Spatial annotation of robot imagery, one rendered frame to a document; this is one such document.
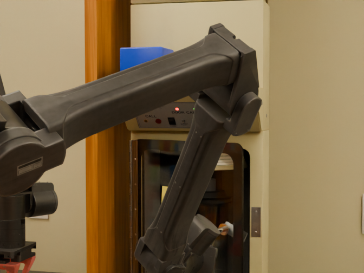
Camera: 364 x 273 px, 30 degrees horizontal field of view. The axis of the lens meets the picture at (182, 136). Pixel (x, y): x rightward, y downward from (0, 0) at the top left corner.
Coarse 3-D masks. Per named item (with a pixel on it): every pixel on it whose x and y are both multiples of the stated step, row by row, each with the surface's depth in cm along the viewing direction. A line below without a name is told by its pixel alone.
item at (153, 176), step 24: (144, 144) 160; (168, 144) 156; (144, 168) 161; (168, 168) 157; (216, 168) 149; (240, 168) 145; (144, 192) 161; (216, 192) 149; (240, 192) 146; (144, 216) 161; (216, 216) 149; (240, 216) 146; (216, 240) 150; (240, 240) 146; (216, 264) 150; (240, 264) 146
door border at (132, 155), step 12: (132, 144) 162; (132, 156) 163; (132, 168) 163; (132, 180) 163; (132, 192) 163; (132, 204) 163; (132, 216) 163; (132, 228) 164; (132, 240) 164; (132, 252) 164; (132, 264) 164
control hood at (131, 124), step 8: (128, 120) 159; (136, 120) 158; (256, 120) 151; (128, 128) 161; (136, 128) 160; (144, 128) 160; (152, 128) 159; (160, 128) 159; (168, 128) 158; (176, 128) 158; (184, 128) 157; (256, 128) 153
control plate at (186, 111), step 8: (168, 104) 152; (176, 104) 151; (184, 104) 151; (192, 104) 151; (152, 112) 155; (160, 112) 154; (168, 112) 154; (176, 112) 154; (184, 112) 153; (192, 112) 153; (152, 120) 157; (176, 120) 156
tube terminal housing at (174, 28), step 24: (144, 24) 162; (168, 24) 160; (192, 24) 159; (240, 24) 156; (264, 24) 156; (168, 48) 160; (264, 48) 157; (264, 72) 157; (264, 96) 158; (264, 120) 158; (240, 144) 157; (264, 144) 159; (264, 168) 159; (264, 192) 160; (264, 216) 160; (264, 240) 161; (264, 264) 161
